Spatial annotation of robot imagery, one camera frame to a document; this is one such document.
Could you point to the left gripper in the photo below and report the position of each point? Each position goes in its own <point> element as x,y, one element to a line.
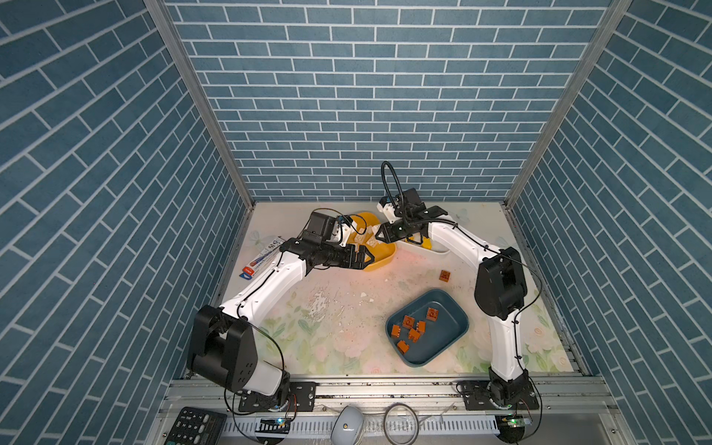
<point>358,261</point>

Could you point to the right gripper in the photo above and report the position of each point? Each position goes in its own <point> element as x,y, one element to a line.
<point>388,236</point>

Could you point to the brown lego top small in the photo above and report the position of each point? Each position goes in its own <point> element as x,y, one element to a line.
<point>432,314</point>

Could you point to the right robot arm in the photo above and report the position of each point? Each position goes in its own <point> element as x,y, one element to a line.
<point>500,290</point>

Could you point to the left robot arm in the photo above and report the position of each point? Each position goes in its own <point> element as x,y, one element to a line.
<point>222,345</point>

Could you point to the yellow plastic bin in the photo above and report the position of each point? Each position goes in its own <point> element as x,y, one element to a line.
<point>378,250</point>

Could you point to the white plastic bin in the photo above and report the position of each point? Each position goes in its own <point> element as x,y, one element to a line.
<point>420,243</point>

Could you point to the teal plastic bin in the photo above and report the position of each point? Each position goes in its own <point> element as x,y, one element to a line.
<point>451,325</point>

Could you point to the toothpaste tube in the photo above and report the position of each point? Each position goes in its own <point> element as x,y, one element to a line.
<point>262,260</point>

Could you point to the grey computer mouse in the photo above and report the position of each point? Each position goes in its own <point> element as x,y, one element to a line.
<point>349,427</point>

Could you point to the black remote keypad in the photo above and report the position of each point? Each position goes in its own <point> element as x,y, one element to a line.
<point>195,426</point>

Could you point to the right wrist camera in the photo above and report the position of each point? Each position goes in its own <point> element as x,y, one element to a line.
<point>391,208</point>

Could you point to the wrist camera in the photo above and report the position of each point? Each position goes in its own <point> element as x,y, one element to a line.
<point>345,227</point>
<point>391,208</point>

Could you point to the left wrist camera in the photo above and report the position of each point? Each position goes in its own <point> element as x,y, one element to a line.
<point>345,227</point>

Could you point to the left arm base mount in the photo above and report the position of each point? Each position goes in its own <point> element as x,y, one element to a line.
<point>297,396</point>

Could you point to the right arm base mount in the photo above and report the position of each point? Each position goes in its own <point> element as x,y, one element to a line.
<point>483,395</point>

